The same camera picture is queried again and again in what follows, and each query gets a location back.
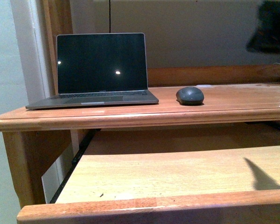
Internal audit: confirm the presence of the grey open laptop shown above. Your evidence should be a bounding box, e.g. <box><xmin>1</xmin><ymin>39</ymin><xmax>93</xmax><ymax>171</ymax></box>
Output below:
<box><xmin>27</xmin><ymin>33</ymin><xmax>159</xmax><ymax>110</ymax></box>

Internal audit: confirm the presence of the black hanging wall cable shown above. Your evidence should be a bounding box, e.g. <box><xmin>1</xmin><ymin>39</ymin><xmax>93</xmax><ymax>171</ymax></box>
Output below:
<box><xmin>108</xmin><ymin>0</ymin><xmax>112</xmax><ymax>34</ymax></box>

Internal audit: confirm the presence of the wooden desk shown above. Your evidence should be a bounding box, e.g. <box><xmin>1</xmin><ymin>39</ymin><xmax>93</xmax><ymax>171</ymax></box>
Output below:
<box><xmin>0</xmin><ymin>64</ymin><xmax>280</xmax><ymax>207</ymax></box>

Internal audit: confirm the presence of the black left drawer rail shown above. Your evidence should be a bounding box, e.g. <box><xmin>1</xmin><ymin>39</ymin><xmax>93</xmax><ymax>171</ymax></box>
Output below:
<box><xmin>49</xmin><ymin>128</ymin><xmax>101</xmax><ymax>204</ymax></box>

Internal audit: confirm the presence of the dark grey computer mouse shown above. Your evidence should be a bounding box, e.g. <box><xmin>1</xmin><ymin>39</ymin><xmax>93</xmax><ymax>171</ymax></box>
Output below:
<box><xmin>176</xmin><ymin>86</ymin><xmax>204</xmax><ymax>106</ymax></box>

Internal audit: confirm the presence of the black blurred gripper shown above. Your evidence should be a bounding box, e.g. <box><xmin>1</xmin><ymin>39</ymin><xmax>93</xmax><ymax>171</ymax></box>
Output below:
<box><xmin>246</xmin><ymin>0</ymin><xmax>280</xmax><ymax>54</ymax></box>

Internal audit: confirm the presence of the wooden pull-out keyboard tray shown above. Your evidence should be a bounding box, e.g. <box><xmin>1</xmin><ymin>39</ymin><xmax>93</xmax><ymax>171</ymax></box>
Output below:
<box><xmin>17</xmin><ymin>123</ymin><xmax>280</xmax><ymax>224</ymax></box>

